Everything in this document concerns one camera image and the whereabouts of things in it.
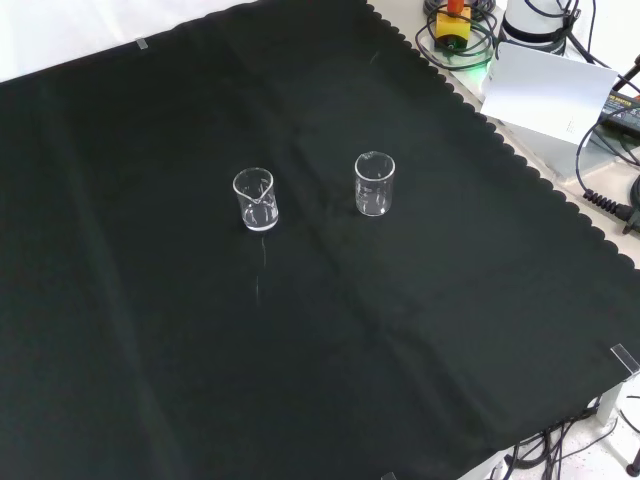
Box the clear glass beaker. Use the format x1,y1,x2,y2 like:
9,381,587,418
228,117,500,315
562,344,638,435
354,151,397,218
231,167,280,233

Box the black bench cloth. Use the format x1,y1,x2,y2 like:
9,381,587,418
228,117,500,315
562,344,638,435
0,0,640,480

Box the yellow stop button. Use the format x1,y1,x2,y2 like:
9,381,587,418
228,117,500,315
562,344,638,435
433,0,473,52

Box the pale white board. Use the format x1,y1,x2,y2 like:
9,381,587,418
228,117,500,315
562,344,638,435
480,40,620,146

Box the black power adapter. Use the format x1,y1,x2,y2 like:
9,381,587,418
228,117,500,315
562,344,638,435
598,89,640,130

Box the green cable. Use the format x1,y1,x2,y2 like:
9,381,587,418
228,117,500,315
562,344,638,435
414,9,500,72

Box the black coiled cable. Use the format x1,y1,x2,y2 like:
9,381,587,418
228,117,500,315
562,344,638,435
573,115,640,235

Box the black cable bundle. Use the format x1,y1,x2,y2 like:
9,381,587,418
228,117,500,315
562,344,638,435
492,397,604,480

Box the white bench bracket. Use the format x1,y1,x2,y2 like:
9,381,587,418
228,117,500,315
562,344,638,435
593,372,640,469

